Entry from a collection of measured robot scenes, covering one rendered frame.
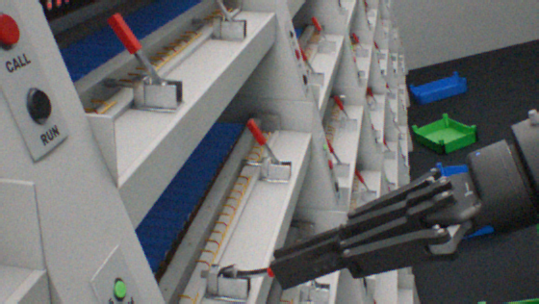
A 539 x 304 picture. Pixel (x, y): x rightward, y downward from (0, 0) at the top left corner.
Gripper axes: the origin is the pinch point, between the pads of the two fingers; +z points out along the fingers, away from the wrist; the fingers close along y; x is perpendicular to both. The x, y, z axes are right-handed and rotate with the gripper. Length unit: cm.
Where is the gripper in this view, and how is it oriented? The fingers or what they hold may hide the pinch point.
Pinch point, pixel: (310, 258)
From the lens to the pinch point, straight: 61.2
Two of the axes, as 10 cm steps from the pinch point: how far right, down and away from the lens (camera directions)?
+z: -8.7, 3.8, 3.2
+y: 1.7, -3.8, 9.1
